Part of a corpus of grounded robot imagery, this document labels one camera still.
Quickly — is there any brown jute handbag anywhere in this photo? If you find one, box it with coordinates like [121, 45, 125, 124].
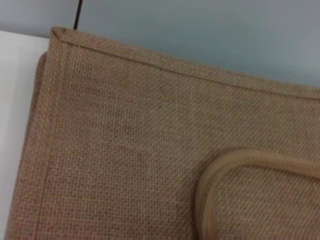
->
[4, 26, 320, 240]

